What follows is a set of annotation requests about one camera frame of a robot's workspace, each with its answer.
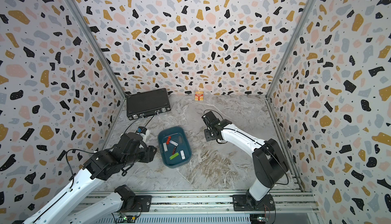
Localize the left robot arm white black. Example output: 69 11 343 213
17 127 157 224

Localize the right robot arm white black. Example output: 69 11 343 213
202 111 289 211

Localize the small red yellow box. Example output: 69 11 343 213
194 91 204 101

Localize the teal plastic storage box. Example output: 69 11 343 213
158 126 192 169

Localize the black briefcase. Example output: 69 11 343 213
126 88 171 120

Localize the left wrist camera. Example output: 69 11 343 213
136 126 150 136

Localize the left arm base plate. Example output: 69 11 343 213
120 195 152 212

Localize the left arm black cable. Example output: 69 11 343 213
65 148 98 191

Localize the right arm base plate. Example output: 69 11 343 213
232 194 276 211

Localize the aluminium rail frame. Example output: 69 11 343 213
59 189 324 224

